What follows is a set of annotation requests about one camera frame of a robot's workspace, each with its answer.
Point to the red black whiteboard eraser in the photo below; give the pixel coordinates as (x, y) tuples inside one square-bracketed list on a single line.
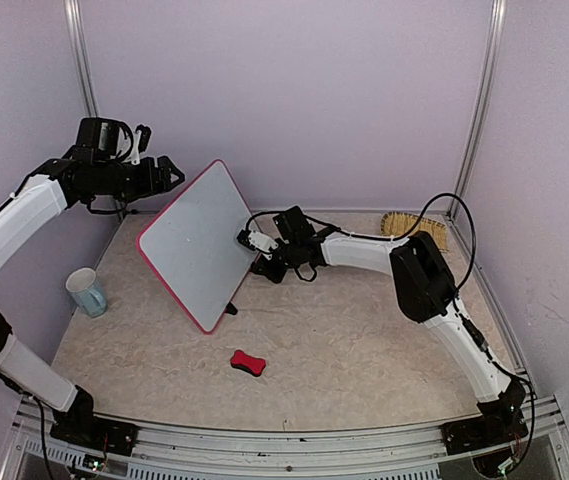
[(252, 365)]

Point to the front aluminium rail frame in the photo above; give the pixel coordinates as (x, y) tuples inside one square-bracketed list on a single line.
[(164, 451)]

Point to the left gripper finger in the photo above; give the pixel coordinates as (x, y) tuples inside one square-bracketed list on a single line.
[(165, 164), (171, 179)]

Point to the left aluminium corner post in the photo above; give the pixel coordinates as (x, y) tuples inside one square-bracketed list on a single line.
[(80, 54)]

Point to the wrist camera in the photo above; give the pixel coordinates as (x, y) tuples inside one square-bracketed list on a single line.
[(257, 241), (140, 140)]

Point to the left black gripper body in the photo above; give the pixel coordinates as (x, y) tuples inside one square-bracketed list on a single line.
[(143, 185)]

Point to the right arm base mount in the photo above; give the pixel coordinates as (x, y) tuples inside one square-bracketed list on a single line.
[(499, 422)]

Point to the woven bamboo tray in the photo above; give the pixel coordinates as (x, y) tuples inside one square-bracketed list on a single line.
[(397, 223)]

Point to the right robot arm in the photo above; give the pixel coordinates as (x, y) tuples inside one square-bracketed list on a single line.
[(425, 289)]

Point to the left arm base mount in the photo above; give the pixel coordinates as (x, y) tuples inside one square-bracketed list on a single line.
[(80, 426)]

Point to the pink framed whiteboard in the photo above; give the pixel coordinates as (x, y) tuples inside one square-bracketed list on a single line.
[(191, 246)]

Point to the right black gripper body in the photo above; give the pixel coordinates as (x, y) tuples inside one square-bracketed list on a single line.
[(290, 257)]

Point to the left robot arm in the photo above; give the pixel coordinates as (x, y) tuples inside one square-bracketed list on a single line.
[(107, 159)]

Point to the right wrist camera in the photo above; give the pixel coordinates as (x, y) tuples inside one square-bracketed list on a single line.
[(257, 241)]

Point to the right aluminium corner post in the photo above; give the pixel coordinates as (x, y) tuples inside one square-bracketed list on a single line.
[(483, 97)]

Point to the light blue mug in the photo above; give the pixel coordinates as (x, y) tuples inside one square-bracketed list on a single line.
[(84, 288)]

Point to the aluminium corner post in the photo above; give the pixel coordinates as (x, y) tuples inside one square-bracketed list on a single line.
[(483, 97), (80, 54)]

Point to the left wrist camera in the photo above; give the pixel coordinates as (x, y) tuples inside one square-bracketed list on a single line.
[(140, 140)]

